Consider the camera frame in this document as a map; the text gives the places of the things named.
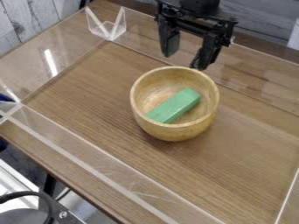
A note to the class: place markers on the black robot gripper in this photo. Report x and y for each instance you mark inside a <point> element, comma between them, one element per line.
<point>198,17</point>

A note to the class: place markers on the brown wooden bowl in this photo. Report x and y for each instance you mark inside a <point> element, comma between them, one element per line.
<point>154,87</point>

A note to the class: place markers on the green rectangular block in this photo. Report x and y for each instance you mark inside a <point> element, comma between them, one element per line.
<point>175,106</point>

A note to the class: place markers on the black table leg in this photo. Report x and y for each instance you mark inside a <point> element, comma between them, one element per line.
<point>50,184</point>

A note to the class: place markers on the clear acrylic corner bracket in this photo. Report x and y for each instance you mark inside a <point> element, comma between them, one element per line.
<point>109,30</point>

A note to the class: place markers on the clear acrylic tray wall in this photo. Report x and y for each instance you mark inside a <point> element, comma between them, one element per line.
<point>79,129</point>

